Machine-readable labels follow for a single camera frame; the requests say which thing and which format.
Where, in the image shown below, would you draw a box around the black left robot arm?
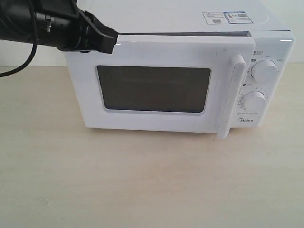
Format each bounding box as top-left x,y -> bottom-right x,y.
0,0 -> 119,54

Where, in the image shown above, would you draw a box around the white Midea microwave body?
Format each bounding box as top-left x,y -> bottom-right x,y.
89,0 -> 295,129

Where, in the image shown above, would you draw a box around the upper white power knob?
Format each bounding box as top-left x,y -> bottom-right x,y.
251,60 -> 278,83

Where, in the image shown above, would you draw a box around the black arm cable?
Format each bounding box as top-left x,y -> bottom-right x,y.
0,14 -> 38,78

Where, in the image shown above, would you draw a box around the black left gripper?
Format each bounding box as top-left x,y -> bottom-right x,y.
57,0 -> 118,54

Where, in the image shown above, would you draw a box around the lower white timer knob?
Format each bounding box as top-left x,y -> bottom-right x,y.
242,91 -> 266,111

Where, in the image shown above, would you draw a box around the white microwave door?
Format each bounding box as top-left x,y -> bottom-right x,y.
65,35 -> 255,138

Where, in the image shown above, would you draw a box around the blue white label sticker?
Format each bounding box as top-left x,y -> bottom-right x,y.
203,11 -> 253,25

